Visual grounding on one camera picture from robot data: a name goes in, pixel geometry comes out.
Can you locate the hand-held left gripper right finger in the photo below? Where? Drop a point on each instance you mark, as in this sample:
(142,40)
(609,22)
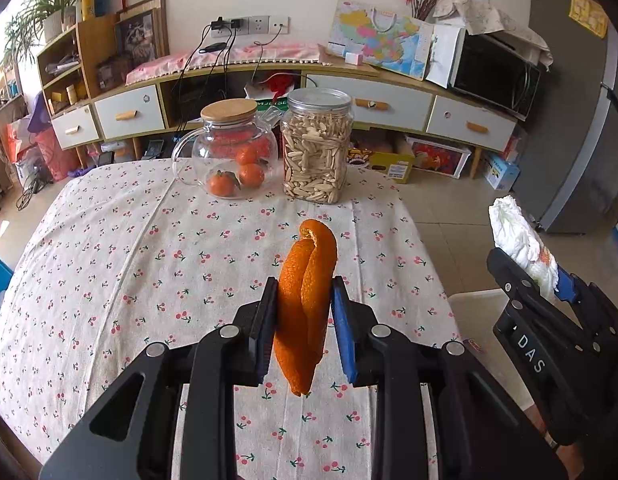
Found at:
(345,330)

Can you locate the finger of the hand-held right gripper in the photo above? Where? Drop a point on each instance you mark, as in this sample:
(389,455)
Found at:
(566,287)
(539,355)

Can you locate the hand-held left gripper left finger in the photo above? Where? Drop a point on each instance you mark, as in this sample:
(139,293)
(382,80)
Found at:
(267,330)

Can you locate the long orange peel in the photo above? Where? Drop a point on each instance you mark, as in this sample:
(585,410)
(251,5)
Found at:
(301,310)

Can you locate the white tissue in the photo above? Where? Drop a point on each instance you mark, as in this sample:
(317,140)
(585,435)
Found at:
(521,240)

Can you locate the person's right forearm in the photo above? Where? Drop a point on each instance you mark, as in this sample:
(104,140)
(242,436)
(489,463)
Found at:
(569,462)

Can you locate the person's right hand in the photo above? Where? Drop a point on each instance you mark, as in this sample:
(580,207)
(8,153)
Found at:
(535,417)

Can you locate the blue and white carton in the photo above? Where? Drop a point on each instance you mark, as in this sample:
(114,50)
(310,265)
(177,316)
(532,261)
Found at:
(501,172)

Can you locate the cherry print tablecloth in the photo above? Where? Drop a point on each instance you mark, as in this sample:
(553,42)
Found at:
(139,260)

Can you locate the grey refrigerator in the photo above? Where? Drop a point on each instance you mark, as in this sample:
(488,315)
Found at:
(574,135)

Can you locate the mandarin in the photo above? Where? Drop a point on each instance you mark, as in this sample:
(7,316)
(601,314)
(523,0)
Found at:
(247,154)
(222,184)
(252,175)

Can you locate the yellow cardboard box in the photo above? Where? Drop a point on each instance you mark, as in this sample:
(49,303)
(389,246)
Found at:
(384,165)

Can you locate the clear jar of seeds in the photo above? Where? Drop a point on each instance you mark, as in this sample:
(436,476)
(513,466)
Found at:
(316,155)

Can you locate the red picture box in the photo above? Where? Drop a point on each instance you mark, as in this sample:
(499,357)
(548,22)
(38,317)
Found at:
(439,157)

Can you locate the white drawer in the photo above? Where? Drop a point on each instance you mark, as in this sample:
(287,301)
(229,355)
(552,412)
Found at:
(131,112)
(76,127)
(334,95)
(469,122)

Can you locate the glass teapot with wooden lid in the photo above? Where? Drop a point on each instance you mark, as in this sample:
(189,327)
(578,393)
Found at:
(229,135)

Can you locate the black microwave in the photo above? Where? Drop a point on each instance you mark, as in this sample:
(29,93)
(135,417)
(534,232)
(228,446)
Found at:
(494,77)

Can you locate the green and white bag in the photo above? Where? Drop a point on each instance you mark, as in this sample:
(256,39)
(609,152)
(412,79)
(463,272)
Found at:
(266,102)

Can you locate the long wooden cabinet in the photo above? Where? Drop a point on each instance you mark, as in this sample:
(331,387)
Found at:
(289,71)

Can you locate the small white box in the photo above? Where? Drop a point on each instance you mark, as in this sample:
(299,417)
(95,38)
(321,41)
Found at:
(354,58)

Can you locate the pink cloth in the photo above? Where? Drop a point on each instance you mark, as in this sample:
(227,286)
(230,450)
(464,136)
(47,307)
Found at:
(269,55)

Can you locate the yellow paper note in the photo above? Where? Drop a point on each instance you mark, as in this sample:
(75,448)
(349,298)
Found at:
(588,12)

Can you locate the pale patterned cloth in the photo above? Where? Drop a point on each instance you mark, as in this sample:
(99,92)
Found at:
(489,15)

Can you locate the map print paper bag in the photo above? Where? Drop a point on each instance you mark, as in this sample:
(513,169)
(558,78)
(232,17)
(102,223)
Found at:
(384,35)

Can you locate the orange and white plastic bag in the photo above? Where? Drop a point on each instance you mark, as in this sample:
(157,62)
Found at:
(21,137)

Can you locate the purple bag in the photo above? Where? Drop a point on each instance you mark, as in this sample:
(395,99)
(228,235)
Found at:
(39,112)

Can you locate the framed cat picture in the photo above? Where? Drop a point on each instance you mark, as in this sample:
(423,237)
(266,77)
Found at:
(139,35)

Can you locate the wooden shelf unit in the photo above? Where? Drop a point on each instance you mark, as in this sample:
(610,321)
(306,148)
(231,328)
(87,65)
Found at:
(96,45)

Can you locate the cluttered storage rack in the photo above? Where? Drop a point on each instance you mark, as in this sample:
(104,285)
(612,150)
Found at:
(9,95)

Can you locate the yellow bottle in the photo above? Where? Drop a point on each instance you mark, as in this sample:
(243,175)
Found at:
(88,2)

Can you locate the potted green plant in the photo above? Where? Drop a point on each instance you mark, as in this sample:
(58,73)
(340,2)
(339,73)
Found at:
(49,0)

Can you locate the white wall sockets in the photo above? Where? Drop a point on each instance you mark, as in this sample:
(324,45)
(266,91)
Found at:
(261,25)

